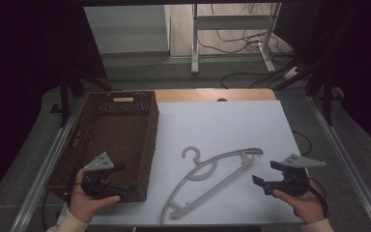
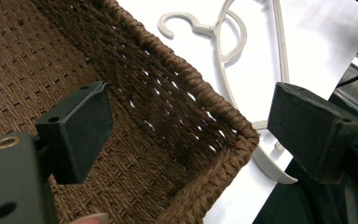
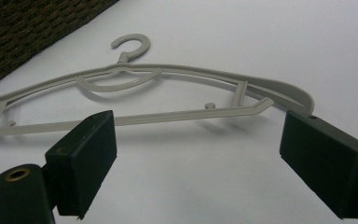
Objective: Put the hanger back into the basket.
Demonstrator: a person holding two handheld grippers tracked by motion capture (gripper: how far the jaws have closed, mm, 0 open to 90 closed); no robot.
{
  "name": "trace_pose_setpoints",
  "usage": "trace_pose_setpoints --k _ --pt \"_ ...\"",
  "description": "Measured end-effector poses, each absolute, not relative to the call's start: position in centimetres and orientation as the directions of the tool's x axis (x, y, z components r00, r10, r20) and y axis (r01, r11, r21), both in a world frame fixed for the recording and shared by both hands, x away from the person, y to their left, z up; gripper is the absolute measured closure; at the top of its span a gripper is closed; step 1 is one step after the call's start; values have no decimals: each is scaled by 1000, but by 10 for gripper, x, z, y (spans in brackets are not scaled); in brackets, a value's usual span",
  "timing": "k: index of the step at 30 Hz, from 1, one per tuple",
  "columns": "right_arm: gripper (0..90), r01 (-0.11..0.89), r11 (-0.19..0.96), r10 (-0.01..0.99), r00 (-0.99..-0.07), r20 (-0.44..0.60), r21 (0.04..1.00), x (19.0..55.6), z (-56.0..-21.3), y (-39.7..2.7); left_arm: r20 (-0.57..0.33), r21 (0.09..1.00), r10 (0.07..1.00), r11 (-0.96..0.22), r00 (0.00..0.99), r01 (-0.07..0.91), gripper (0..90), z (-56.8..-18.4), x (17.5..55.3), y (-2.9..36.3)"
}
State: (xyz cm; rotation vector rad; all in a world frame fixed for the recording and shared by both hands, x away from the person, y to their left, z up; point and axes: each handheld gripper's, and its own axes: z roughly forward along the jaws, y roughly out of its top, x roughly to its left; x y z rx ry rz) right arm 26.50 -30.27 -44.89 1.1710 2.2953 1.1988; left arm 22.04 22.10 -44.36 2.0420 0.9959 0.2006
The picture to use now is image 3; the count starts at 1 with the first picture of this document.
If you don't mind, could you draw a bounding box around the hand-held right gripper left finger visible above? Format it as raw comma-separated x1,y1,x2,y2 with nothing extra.
44,109,118,220

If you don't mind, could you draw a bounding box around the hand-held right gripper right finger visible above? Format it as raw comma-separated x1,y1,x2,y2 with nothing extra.
279,110,358,220

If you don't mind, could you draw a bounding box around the grey plastic clothes hanger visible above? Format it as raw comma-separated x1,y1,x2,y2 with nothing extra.
0,33,315,138

